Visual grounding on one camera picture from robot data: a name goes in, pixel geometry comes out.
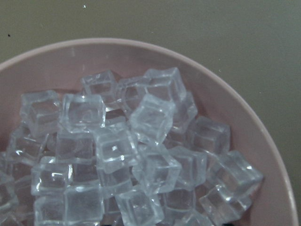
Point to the pile of clear ice cubes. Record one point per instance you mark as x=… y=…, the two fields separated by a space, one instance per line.
x=128 y=151

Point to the pink bowl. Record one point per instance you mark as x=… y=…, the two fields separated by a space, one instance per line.
x=60 y=66

